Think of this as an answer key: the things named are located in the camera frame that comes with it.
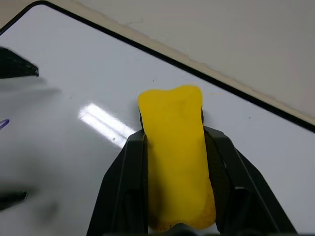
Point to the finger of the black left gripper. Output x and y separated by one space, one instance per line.
13 65
11 200

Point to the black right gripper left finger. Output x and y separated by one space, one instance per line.
123 186

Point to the yellow whiteboard eraser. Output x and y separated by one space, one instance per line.
174 137

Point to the white whiteboard with black frame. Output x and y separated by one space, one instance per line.
73 73

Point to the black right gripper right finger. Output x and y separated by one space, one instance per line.
243 196

